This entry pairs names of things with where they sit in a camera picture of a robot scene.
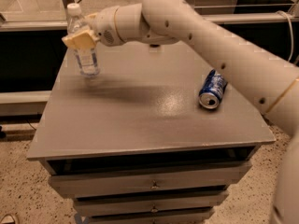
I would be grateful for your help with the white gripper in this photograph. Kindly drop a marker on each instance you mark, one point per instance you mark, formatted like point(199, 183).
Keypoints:
point(105, 26)

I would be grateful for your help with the grey drawer cabinet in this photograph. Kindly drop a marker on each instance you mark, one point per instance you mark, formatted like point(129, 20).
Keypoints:
point(142, 112)

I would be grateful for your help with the blue pepsi can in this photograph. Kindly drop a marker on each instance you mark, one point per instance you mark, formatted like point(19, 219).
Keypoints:
point(211, 93)

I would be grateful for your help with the middle grey drawer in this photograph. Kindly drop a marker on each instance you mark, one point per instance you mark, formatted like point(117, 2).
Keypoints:
point(149, 202)

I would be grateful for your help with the grey drawer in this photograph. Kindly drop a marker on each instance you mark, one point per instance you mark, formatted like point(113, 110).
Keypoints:
point(149, 202)
point(153, 179)
point(162, 217)

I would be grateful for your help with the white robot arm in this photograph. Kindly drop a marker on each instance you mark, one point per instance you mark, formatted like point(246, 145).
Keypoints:
point(269, 83)

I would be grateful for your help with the bottom grey drawer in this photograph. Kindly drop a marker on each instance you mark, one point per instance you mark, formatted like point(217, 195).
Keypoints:
point(162, 217)

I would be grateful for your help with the clear blue-label plastic bottle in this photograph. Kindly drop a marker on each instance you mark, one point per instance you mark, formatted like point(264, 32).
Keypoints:
point(86, 58)

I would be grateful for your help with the top grey drawer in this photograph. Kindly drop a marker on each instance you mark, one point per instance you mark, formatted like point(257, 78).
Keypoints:
point(153, 179)

